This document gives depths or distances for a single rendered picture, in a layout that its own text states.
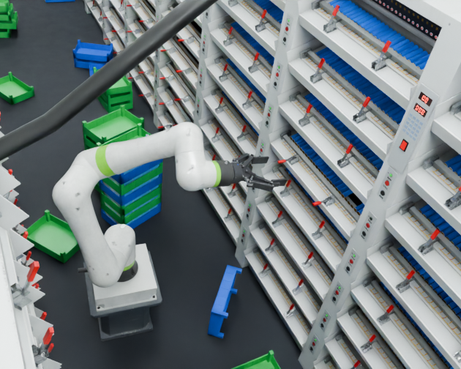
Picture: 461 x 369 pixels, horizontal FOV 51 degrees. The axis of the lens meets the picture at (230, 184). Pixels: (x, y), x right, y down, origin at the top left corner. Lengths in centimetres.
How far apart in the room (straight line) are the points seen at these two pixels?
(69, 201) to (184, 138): 45
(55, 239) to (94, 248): 105
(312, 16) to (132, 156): 82
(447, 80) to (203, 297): 174
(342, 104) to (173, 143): 61
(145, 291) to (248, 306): 67
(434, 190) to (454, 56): 39
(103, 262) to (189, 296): 82
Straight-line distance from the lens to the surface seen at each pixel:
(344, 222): 189
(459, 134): 143
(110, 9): 470
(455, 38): 139
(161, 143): 166
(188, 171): 159
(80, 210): 177
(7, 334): 54
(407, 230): 166
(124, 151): 175
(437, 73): 143
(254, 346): 254
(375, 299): 193
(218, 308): 238
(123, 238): 208
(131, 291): 221
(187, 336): 252
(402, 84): 156
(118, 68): 62
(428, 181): 154
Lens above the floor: 217
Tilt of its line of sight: 41 degrees down
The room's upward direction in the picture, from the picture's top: 9 degrees clockwise
